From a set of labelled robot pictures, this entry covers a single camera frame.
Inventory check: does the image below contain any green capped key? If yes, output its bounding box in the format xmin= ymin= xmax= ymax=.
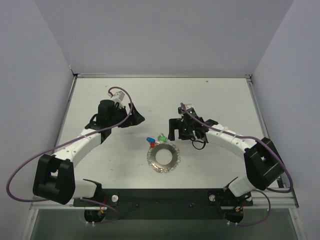
xmin=157 ymin=135 xmax=168 ymax=142

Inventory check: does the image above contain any blue capped key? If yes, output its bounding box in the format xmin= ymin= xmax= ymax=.
xmin=146 ymin=137 xmax=156 ymax=143

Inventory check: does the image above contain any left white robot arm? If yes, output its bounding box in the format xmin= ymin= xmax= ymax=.
xmin=32 ymin=100 xmax=145 ymax=206

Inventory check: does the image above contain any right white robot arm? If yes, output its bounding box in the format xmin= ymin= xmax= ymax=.
xmin=168 ymin=105 xmax=284 ymax=197

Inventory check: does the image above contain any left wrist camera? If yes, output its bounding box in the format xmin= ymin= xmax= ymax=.
xmin=111 ymin=91 xmax=125 ymax=102

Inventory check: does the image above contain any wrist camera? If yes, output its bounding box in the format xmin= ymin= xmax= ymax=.
xmin=111 ymin=91 xmax=125 ymax=102
xmin=180 ymin=102 xmax=193 ymax=111

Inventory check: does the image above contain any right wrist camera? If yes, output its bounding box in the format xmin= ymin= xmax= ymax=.
xmin=180 ymin=102 xmax=193 ymax=111

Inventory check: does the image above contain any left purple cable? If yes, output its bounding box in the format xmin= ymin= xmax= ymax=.
xmin=5 ymin=86 xmax=134 ymax=202

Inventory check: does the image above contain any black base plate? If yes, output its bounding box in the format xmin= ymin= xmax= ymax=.
xmin=73 ymin=188 xmax=253 ymax=220

